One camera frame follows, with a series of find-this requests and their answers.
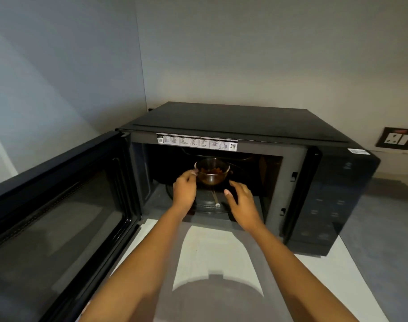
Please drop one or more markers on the person's right hand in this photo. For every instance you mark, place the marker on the person's right hand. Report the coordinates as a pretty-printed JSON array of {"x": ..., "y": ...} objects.
[{"x": 244, "y": 207}]

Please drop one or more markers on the person's left hand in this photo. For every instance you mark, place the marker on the person's left hand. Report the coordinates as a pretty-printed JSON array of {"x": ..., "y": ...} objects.
[{"x": 184, "y": 192}]

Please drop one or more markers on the person's right thumb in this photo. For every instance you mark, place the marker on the person's right thumb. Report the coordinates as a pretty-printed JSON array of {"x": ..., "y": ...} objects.
[{"x": 229, "y": 197}]

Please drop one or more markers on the person's left fingers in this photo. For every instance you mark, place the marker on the person's left fingers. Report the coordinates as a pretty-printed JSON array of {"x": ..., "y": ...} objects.
[{"x": 187, "y": 176}]

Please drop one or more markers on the clear glass bowl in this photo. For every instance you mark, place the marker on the clear glass bowl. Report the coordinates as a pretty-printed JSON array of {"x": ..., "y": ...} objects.
[{"x": 213, "y": 179}]

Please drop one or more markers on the person's right forearm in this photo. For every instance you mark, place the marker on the person's right forearm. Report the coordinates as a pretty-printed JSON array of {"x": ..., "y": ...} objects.
[{"x": 291, "y": 274}]

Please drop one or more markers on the person's left forearm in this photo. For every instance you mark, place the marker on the person's left forearm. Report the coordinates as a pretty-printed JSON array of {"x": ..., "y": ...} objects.
[{"x": 136, "y": 264}]

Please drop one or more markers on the glass microwave turntable plate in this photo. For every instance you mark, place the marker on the glass microwave turntable plate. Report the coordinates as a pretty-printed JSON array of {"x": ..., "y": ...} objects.
[{"x": 207, "y": 201}]

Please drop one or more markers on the brown food pieces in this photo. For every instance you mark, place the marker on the brown food pieces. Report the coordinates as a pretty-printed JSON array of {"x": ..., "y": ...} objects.
[{"x": 210, "y": 170}]

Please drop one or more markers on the white instruction label sticker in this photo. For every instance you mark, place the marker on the white instruction label sticker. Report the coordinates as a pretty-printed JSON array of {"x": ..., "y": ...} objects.
[{"x": 197, "y": 142}]

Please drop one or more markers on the black microwave oven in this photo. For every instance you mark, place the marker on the black microwave oven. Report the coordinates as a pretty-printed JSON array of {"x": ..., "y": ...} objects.
[{"x": 244, "y": 122}]

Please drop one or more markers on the black microwave oven door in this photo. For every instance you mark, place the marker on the black microwave oven door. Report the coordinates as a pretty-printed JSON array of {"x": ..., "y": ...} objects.
[{"x": 56, "y": 211}]

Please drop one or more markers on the small white sticker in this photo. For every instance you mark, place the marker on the small white sticker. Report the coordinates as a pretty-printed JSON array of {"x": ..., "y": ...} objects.
[{"x": 358, "y": 151}]

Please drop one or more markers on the black wall power socket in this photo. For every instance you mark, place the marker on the black wall power socket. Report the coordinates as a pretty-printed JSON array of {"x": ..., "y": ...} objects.
[{"x": 396, "y": 138}]

